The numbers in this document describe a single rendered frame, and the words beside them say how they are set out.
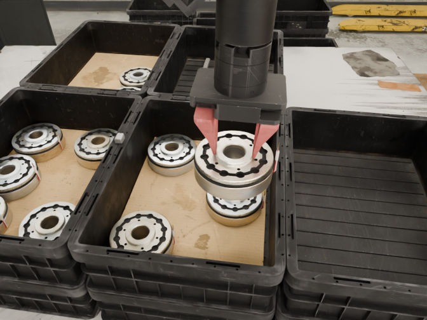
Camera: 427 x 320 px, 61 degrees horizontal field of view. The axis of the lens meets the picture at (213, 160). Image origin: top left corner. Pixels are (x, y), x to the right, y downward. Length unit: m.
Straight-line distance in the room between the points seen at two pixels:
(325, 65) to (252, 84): 1.12
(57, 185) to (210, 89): 0.47
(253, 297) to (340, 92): 0.91
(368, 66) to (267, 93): 1.13
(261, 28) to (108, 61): 0.89
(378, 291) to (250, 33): 0.35
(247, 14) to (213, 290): 0.38
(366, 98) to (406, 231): 0.68
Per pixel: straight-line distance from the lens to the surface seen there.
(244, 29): 0.35
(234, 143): 0.48
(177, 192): 0.71
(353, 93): 1.33
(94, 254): 0.53
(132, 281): 0.59
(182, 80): 1.06
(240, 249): 0.63
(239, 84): 0.37
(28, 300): 0.76
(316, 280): 0.50
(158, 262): 0.50
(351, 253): 0.67
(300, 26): 2.35
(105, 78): 1.11
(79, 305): 0.69
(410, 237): 0.73
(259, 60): 0.37
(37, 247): 0.56
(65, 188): 0.77
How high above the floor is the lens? 1.35
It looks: 42 degrees down
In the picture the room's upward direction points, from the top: straight up
